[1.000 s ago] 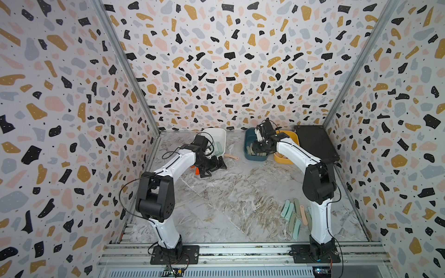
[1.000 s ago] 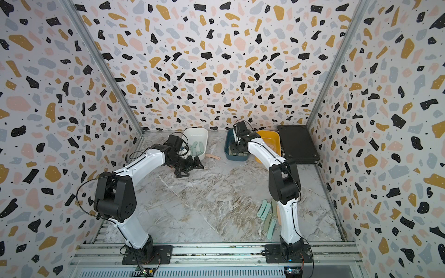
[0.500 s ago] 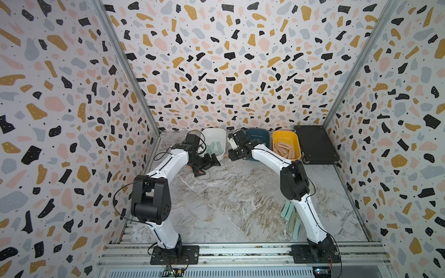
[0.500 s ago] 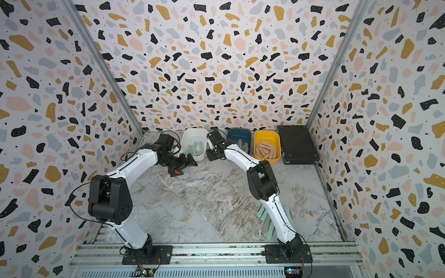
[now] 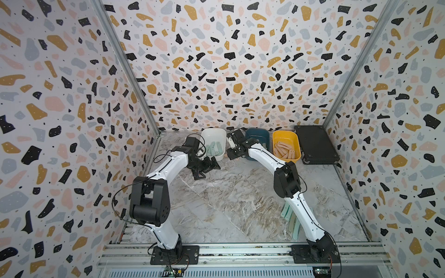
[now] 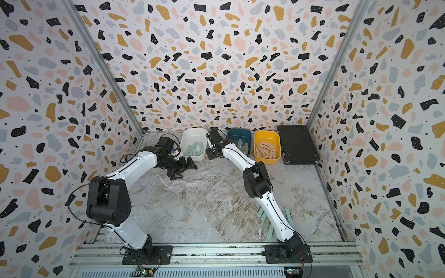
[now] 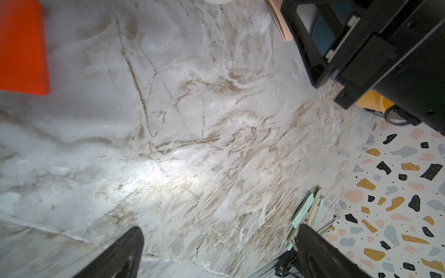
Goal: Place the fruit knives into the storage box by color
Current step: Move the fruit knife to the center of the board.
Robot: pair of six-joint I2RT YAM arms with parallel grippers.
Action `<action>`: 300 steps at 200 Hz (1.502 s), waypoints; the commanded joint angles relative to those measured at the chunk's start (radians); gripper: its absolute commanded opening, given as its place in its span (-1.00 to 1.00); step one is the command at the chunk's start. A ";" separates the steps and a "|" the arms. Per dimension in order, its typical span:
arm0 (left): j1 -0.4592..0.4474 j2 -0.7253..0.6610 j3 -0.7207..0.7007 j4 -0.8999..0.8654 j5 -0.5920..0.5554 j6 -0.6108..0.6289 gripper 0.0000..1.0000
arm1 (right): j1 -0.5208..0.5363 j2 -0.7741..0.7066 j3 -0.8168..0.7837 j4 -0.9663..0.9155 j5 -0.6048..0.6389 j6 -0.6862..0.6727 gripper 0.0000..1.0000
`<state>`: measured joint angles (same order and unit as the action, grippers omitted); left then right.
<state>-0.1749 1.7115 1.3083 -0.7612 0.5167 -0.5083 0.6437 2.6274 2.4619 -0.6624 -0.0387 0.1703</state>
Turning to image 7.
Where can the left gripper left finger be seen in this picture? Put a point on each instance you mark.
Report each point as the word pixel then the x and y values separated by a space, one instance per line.
pixel 120 260

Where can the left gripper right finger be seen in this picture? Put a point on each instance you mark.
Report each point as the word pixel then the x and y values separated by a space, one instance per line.
pixel 319 259

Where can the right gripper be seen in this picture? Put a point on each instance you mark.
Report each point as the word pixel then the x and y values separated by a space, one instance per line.
pixel 396 48

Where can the mint knife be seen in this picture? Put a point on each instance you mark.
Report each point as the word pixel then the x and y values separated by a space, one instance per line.
pixel 311 221
pixel 301 212

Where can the olive knife bottom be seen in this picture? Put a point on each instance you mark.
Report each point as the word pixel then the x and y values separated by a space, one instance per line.
pixel 316 190

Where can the pink knife top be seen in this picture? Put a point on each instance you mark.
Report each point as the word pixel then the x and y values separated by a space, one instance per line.
pixel 274 7

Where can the mint knife lowest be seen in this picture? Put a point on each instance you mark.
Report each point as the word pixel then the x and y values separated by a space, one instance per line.
pixel 291 239

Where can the yellow storage box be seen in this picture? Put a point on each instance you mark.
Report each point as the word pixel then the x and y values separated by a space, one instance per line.
pixel 372 100

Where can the white storage box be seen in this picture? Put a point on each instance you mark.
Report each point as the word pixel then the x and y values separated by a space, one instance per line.
pixel 218 2

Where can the orange block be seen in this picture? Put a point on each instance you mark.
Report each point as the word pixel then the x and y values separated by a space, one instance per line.
pixel 24 65

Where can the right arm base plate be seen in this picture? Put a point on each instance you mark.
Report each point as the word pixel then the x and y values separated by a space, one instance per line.
pixel 285 264

